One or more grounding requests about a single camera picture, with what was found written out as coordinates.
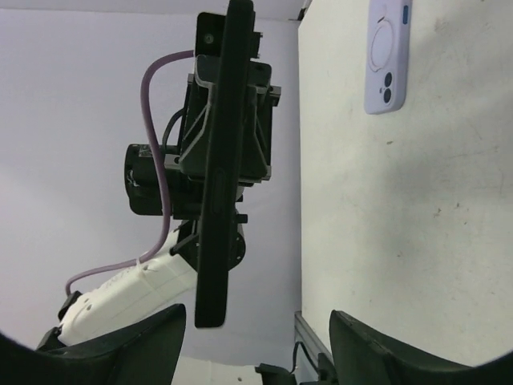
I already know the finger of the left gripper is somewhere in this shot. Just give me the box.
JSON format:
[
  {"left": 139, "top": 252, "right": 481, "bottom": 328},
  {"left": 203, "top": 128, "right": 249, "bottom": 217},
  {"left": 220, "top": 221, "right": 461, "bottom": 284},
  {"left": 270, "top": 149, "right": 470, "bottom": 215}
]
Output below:
[
  {"left": 240, "top": 60, "right": 273, "bottom": 183},
  {"left": 179, "top": 55, "right": 220, "bottom": 176}
]

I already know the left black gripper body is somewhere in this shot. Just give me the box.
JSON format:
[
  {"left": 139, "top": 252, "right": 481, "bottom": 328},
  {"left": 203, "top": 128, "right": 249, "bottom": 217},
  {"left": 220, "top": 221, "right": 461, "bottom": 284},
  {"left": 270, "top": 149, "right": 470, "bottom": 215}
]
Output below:
[{"left": 165, "top": 84, "right": 281, "bottom": 219}]

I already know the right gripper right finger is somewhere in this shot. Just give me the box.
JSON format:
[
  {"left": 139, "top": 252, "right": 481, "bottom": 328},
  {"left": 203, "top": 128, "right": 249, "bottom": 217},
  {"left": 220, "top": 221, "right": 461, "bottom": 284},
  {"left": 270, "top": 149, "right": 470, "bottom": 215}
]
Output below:
[{"left": 329, "top": 310, "right": 512, "bottom": 385}]

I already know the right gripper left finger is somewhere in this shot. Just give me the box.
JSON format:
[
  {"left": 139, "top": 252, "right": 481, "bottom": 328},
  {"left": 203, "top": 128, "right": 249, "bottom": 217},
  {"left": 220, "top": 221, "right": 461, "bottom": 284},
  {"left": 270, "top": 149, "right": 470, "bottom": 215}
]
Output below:
[{"left": 1, "top": 304, "right": 186, "bottom": 385}]

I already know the black phone case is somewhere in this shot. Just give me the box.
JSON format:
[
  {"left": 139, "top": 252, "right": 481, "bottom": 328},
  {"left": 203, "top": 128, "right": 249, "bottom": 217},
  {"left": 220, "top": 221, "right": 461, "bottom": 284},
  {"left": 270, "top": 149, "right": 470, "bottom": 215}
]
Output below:
[{"left": 195, "top": 1, "right": 255, "bottom": 329}]

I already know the lilac phone case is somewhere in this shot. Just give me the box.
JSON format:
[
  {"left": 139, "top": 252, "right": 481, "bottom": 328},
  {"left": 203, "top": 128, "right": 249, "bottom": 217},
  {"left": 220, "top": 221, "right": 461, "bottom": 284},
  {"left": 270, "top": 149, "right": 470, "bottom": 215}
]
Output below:
[{"left": 364, "top": 0, "right": 412, "bottom": 115}]

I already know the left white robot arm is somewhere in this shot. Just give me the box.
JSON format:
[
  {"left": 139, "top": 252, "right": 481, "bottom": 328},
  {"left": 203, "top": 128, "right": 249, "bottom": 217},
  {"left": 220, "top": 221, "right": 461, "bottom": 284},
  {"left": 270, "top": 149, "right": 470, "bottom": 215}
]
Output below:
[{"left": 58, "top": 51, "right": 247, "bottom": 346}]

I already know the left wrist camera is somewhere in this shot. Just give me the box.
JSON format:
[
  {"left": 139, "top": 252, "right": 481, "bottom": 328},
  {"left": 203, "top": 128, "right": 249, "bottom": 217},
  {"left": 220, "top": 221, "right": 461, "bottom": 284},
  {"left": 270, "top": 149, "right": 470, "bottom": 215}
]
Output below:
[{"left": 195, "top": 9, "right": 261, "bottom": 59}]

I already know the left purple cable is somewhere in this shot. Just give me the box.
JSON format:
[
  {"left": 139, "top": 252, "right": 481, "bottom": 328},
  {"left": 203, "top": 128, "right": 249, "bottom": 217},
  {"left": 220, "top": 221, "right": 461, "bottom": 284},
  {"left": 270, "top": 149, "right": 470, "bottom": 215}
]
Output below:
[{"left": 65, "top": 48, "right": 196, "bottom": 298}]

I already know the aluminium front rail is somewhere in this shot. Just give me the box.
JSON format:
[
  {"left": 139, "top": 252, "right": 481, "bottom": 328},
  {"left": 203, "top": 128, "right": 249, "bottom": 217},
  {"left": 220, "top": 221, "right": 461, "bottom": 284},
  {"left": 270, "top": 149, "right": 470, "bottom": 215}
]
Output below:
[{"left": 294, "top": 311, "right": 333, "bottom": 383}]

